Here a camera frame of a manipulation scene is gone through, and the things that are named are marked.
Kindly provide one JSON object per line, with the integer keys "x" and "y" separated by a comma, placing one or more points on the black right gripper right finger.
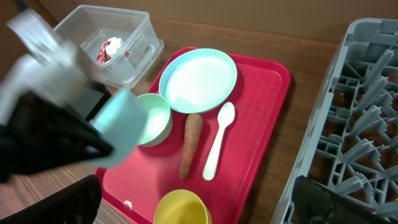
{"x": 315, "y": 204}

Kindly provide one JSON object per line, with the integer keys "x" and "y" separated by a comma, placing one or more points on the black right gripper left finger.
{"x": 76, "y": 204}

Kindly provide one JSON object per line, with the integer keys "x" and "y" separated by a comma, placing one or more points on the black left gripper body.
{"x": 40, "y": 136}

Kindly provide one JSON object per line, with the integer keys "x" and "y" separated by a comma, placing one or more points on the light blue bowl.
{"x": 121, "y": 122}

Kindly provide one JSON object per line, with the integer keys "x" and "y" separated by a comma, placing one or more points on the yellow plastic cup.
{"x": 182, "y": 207}

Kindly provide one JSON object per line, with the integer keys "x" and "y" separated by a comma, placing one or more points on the red snack wrapper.
{"x": 103, "y": 56}

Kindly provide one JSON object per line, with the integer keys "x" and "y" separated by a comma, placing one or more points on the mint green bowl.
{"x": 159, "y": 122}

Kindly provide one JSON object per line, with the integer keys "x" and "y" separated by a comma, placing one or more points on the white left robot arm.
{"x": 54, "y": 69}

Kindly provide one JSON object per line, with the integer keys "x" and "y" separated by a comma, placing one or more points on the grey dishwasher rack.
{"x": 350, "y": 145}

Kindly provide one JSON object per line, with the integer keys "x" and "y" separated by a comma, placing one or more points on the clear plastic waste bin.
{"x": 89, "y": 26}

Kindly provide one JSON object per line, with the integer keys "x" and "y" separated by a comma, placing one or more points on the red plastic tray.
{"x": 135, "y": 187}

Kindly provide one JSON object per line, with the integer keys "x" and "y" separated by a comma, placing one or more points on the crumpled white tissue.
{"x": 112, "y": 46}

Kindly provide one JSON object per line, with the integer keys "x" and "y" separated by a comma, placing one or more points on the white plastic spoon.
{"x": 225, "y": 118}

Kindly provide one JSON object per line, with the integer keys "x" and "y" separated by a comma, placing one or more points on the orange carrot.
{"x": 193, "y": 128}

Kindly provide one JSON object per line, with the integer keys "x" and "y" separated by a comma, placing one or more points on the light blue plate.
{"x": 198, "y": 80}

